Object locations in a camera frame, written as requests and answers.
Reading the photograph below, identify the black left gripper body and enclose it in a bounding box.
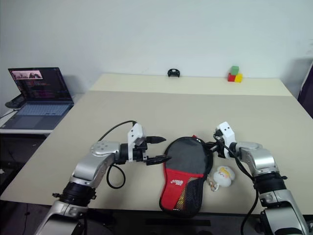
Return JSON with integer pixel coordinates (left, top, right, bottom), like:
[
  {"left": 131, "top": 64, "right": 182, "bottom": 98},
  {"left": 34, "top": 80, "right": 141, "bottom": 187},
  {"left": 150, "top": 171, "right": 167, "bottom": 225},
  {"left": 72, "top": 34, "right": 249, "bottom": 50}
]
[{"left": 133, "top": 141, "right": 150, "bottom": 164}]

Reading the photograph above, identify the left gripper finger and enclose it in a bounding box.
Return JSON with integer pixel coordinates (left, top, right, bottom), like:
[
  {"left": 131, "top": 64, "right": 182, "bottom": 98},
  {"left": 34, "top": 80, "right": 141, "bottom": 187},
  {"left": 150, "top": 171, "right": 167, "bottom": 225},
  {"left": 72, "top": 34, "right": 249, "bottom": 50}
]
[
  {"left": 146, "top": 155, "right": 172, "bottom": 166},
  {"left": 146, "top": 135, "right": 167, "bottom": 145}
]

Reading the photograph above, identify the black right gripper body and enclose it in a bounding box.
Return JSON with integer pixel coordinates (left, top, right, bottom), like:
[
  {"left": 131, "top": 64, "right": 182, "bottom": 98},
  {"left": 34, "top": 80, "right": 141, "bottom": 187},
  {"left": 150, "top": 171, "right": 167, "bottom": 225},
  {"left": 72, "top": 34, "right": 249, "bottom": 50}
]
[{"left": 212, "top": 132, "right": 229, "bottom": 159}]

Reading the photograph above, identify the white plush ball keychain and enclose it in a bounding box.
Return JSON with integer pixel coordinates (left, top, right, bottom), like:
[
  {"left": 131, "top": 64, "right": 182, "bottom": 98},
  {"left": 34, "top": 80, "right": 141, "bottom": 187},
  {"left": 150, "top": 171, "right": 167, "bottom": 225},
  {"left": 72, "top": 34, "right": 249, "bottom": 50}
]
[{"left": 207, "top": 165, "right": 236, "bottom": 192}]

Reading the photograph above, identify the black red paddle case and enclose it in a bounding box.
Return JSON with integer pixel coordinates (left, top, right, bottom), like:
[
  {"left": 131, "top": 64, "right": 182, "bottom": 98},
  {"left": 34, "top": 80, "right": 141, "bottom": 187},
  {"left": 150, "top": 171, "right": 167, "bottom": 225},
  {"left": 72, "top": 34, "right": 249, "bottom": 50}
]
[{"left": 158, "top": 134, "right": 214, "bottom": 219}]

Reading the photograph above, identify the black office chair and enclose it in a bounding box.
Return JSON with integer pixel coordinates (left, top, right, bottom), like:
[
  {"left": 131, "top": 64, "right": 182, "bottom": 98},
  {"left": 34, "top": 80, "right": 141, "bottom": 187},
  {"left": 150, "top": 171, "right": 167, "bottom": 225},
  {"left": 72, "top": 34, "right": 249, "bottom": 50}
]
[{"left": 297, "top": 58, "right": 313, "bottom": 111}]

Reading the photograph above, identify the open dark laptop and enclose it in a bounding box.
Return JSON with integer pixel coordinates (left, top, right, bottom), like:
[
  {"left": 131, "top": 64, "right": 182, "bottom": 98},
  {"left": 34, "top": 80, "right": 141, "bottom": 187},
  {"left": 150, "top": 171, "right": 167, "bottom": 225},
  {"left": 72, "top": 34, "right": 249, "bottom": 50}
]
[{"left": 0, "top": 67, "right": 75, "bottom": 131}]

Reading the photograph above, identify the black device beside laptop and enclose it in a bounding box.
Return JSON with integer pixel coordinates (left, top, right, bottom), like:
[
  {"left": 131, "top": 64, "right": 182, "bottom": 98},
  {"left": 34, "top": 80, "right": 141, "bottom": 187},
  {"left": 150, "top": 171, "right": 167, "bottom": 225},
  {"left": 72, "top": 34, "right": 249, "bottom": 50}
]
[{"left": 4, "top": 94, "right": 25, "bottom": 109}]

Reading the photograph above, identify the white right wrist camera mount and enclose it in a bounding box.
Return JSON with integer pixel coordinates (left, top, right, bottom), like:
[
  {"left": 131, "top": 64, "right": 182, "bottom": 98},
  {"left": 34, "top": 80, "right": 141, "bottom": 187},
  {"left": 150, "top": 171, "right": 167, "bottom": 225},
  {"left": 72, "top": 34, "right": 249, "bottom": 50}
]
[{"left": 216, "top": 121, "right": 237, "bottom": 159}]

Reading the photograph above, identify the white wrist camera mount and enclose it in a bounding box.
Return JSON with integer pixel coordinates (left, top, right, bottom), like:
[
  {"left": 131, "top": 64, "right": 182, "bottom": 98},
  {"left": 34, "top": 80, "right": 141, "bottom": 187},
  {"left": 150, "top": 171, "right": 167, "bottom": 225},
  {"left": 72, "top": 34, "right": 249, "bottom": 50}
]
[
  {"left": 126, "top": 123, "right": 148, "bottom": 164},
  {"left": 216, "top": 121, "right": 237, "bottom": 159}
]

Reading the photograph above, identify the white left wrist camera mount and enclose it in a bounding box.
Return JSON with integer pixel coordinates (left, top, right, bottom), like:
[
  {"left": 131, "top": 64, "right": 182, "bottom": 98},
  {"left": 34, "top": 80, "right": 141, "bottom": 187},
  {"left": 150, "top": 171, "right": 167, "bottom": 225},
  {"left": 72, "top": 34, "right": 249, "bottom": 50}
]
[{"left": 126, "top": 123, "right": 148, "bottom": 164}]

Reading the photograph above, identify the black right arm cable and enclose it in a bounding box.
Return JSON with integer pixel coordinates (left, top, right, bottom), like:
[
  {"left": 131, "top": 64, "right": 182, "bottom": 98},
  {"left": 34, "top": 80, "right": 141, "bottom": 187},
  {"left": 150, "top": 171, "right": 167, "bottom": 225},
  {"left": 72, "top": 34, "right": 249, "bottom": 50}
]
[{"left": 213, "top": 131, "right": 260, "bottom": 235}]

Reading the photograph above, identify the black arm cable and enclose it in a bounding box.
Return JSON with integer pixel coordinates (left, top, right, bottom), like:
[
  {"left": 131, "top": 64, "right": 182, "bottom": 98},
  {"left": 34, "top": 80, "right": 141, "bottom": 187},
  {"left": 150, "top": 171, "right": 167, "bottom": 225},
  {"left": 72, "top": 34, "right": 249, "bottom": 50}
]
[
  {"left": 213, "top": 131, "right": 260, "bottom": 235},
  {"left": 97, "top": 120, "right": 138, "bottom": 189}
]

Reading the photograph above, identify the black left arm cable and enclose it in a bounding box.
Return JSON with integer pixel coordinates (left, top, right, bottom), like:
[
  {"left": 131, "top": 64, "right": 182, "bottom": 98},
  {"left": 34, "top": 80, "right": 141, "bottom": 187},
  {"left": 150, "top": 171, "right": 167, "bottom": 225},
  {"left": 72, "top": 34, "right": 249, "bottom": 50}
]
[{"left": 97, "top": 120, "right": 138, "bottom": 189}]

